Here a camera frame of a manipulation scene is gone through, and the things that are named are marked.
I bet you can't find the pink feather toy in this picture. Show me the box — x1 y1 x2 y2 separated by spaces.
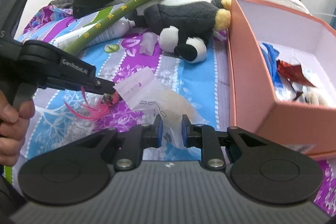
64 86 122 122

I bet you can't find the clear plastic bag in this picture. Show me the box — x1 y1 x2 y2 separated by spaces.
115 67 207 148

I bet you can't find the blue red plastic bag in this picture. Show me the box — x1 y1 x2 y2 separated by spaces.
260 43 283 88

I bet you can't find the dark red snack wrapper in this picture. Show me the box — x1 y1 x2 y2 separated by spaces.
276 60 315 88

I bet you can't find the small panda plush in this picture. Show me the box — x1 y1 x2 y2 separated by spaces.
158 26 207 64

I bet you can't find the person left hand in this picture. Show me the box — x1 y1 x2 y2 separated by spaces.
0 92 35 166

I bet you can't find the colourful striped bed sheet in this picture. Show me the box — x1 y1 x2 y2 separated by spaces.
3 4 336 218

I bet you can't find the dark grey blanket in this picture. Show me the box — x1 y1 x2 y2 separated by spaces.
49 0 74 9

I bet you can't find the orange cardboard box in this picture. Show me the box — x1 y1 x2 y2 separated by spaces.
228 0 335 160

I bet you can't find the grey penguin plush toy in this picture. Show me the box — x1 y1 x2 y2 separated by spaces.
126 0 232 44

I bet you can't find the green plush massage stick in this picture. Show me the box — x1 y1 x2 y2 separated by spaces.
63 0 200 55

